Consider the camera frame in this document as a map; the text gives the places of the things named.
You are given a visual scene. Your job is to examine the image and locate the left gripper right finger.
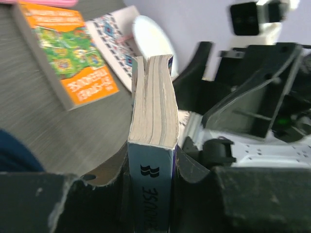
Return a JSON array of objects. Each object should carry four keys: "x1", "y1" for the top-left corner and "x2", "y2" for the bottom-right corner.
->
[{"x1": 171, "y1": 149, "x2": 311, "y2": 233}]

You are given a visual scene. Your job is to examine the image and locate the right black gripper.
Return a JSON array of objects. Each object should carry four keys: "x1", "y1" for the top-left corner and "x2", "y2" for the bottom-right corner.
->
[{"x1": 173, "y1": 42, "x2": 311, "y2": 140}]

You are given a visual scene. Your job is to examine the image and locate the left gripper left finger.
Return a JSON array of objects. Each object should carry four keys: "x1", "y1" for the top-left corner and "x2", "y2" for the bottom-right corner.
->
[{"x1": 0, "y1": 145, "x2": 134, "y2": 233}]

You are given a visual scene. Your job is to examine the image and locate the navy blue student backpack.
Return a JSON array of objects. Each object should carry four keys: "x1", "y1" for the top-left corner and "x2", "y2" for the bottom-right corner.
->
[{"x1": 0, "y1": 129, "x2": 45, "y2": 172}]

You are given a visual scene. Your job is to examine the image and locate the purple paperback book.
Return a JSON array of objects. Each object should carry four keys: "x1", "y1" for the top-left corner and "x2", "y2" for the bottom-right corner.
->
[{"x1": 127, "y1": 54, "x2": 179, "y2": 233}]

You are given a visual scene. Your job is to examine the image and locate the orange green treehouse book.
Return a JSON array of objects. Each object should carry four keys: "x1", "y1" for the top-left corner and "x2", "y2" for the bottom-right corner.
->
[{"x1": 12, "y1": 1, "x2": 119, "y2": 110}]

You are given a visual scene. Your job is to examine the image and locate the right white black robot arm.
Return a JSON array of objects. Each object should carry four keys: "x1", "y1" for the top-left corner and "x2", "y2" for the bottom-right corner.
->
[{"x1": 173, "y1": 42, "x2": 311, "y2": 169}]

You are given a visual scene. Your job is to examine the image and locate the white shallow bowl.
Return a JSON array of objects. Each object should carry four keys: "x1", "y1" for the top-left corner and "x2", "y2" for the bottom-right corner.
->
[{"x1": 132, "y1": 15, "x2": 178, "y2": 80}]

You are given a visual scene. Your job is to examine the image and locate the patterned beige placemat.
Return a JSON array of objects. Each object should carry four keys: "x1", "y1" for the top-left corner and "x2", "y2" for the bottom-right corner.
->
[{"x1": 86, "y1": 5, "x2": 141, "y2": 91}]

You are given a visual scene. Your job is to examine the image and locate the pink cartoon pencil case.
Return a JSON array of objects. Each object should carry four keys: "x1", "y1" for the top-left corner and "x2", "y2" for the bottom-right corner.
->
[{"x1": 0, "y1": 0, "x2": 78, "y2": 7}]

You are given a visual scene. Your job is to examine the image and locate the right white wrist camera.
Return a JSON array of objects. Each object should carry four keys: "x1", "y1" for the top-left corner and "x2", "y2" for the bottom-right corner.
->
[{"x1": 228, "y1": 0, "x2": 300, "y2": 48}]

